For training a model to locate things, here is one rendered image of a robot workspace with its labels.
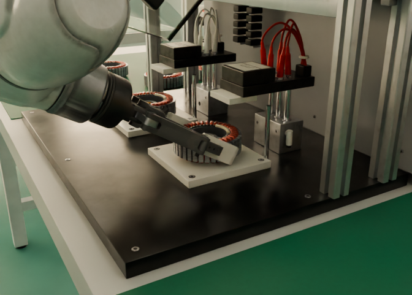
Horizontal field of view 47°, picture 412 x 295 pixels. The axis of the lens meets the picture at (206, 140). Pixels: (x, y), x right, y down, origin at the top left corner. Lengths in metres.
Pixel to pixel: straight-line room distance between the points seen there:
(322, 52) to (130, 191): 0.43
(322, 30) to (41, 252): 1.47
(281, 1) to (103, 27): 0.37
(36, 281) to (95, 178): 1.16
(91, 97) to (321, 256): 0.35
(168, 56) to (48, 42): 0.56
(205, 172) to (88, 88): 0.22
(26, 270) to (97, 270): 1.37
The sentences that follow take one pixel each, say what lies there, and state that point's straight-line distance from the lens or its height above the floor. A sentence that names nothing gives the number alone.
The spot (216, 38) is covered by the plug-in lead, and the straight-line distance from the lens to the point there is 1.00.
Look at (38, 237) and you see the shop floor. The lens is 2.12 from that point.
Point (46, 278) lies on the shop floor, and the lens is 1.87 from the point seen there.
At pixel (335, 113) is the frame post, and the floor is 0.89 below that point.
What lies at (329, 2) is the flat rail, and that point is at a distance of 0.65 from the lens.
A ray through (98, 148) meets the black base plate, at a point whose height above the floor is 0.77.
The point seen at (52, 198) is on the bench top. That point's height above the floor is 0.75.
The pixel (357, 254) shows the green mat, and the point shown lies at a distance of 0.61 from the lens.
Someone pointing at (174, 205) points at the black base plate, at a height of 0.77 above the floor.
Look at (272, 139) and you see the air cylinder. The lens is 0.82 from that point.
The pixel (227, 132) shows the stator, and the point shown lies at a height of 0.82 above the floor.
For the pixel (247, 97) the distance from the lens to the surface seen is 0.75.
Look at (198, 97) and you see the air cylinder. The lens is 1.03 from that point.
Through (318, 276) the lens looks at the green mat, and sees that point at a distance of 0.56.
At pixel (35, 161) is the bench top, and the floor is 0.75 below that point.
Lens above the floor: 1.08
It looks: 21 degrees down
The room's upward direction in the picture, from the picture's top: straight up
